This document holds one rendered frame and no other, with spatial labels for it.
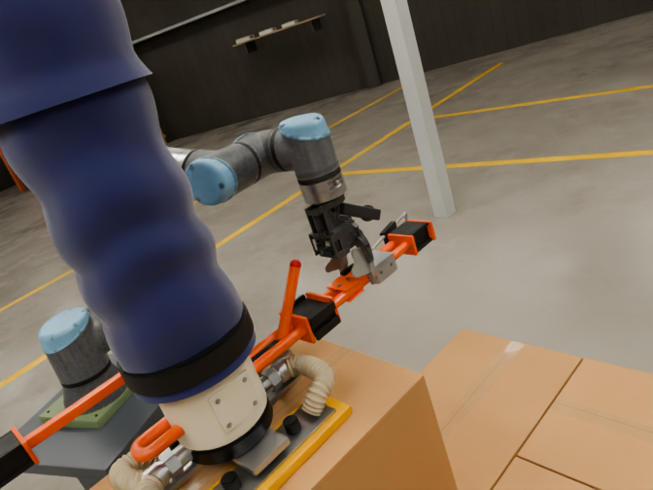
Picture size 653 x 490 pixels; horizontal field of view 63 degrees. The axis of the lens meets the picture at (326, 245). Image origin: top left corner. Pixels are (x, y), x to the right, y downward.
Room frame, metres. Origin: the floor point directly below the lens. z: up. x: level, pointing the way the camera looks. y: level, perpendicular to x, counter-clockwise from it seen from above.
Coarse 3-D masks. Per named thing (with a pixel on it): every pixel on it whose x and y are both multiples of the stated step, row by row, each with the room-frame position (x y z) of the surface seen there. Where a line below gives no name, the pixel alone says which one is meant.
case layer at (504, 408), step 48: (480, 336) 1.43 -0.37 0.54; (432, 384) 1.28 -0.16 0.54; (480, 384) 1.22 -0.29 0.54; (528, 384) 1.15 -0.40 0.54; (576, 384) 1.10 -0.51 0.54; (624, 384) 1.04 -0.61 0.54; (480, 432) 1.05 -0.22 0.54; (528, 432) 1.00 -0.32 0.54; (576, 432) 0.95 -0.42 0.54; (624, 432) 0.91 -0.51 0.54; (480, 480) 0.91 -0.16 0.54; (528, 480) 0.87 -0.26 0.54; (576, 480) 0.83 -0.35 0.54; (624, 480) 0.79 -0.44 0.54
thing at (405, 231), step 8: (408, 224) 1.19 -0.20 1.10; (416, 224) 1.17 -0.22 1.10; (424, 224) 1.16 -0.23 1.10; (392, 232) 1.17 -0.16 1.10; (400, 232) 1.15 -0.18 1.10; (408, 232) 1.14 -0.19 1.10; (416, 232) 1.13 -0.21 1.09; (424, 232) 1.16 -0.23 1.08; (432, 232) 1.16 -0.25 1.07; (400, 240) 1.14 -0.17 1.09; (408, 240) 1.12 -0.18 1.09; (416, 240) 1.14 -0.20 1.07; (424, 240) 1.15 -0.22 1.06; (416, 248) 1.11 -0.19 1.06
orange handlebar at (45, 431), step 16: (400, 256) 1.10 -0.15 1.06; (336, 288) 1.01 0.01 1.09; (352, 288) 1.00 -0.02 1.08; (336, 304) 0.96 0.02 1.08; (272, 336) 0.91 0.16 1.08; (288, 336) 0.89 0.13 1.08; (256, 352) 0.88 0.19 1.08; (272, 352) 0.86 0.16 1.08; (256, 368) 0.83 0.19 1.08; (112, 384) 0.94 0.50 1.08; (80, 400) 0.91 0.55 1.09; (96, 400) 0.92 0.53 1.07; (64, 416) 0.88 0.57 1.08; (32, 432) 0.86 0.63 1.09; (48, 432) 0.86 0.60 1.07; (160, 432) 0.74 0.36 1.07; (176, 432) 0.72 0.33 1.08; (144, 448) 0.70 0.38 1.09; (160, 448) 0.70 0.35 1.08
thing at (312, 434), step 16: (336, 400) 0.82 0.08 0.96; (288, 416) 0.78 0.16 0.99; (304, 416) 0.79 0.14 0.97; (320, 416) 0.78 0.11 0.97; (336, 416) 0.77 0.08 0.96; (288, 432) 0.76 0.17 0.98; (304, 432) 0.75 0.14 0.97; (320, 432) 0.75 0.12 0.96; (288, 448) 0.73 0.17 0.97; (304, 448) 0.72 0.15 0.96; (272, 464) 0.70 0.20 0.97; (288, 464) 0.70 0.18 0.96; (224, 480) 0.68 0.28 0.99; (240, 480) 0.69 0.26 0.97; (256, 480) 0.68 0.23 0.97; (272, 480) 0.67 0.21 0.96
